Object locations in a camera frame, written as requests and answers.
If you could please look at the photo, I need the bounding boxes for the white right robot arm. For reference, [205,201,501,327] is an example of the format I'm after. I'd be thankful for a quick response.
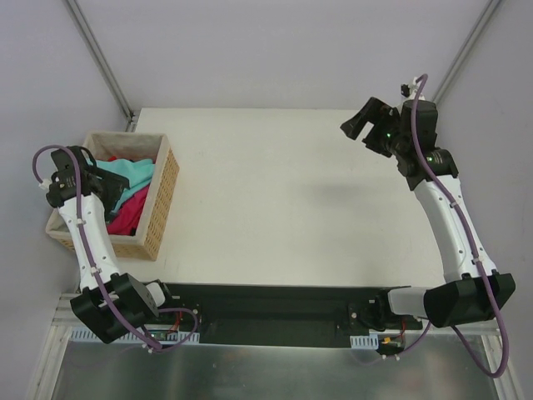
[341,97,516,330]

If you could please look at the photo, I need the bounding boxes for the teal t shirt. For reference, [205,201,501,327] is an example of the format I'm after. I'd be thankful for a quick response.
[96,158,155,213]

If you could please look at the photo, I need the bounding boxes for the right white cable duct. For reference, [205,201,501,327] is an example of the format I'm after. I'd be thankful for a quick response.
[350,333,380,351]

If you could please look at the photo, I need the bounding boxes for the left white cable duct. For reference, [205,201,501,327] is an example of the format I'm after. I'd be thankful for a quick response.
[70,327,201,345]

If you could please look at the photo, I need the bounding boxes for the pink t shirt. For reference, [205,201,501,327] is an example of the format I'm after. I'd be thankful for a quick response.
[107,185,150,237]

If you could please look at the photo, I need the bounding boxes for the wicker basket with cloth liner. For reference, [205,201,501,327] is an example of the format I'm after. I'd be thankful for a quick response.
[44,130,181,262]

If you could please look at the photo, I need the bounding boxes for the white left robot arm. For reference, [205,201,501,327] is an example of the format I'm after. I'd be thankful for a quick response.
[38,145,177,351]

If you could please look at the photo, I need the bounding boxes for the white cable duct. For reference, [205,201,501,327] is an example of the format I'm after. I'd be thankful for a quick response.
[70,327,201,345]
[350,333,380,351]

